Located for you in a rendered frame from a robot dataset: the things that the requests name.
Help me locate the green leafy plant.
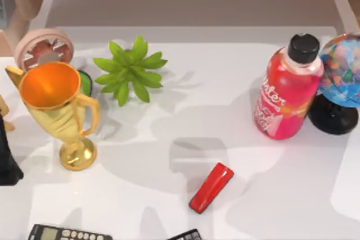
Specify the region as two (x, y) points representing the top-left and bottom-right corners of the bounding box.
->
(92, 35), (169, 107)

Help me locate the red stapler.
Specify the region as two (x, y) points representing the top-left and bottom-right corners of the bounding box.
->
(188, 162), (235, 214)

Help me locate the green and black round object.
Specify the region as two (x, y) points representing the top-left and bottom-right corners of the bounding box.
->
(76, 69), (95, 97)

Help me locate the red bottle with black cap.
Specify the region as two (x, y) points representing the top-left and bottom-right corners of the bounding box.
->
(254, 34), (325, 141)

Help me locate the gold trophy cup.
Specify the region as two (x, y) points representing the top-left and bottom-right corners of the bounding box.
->
(4, 61), (101, 171)

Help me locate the colourful globe on black stand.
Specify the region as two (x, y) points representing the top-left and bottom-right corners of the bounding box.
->
(308, 32), (360, 135)

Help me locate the black calculator with pale keys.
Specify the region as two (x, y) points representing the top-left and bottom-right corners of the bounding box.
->
(27, 224), (113, 240)

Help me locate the small wooden object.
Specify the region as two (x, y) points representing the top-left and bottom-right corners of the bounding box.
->
(0, 95), (15, 132)

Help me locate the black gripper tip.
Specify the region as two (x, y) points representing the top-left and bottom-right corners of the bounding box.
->
(0, 115), (24, 187)

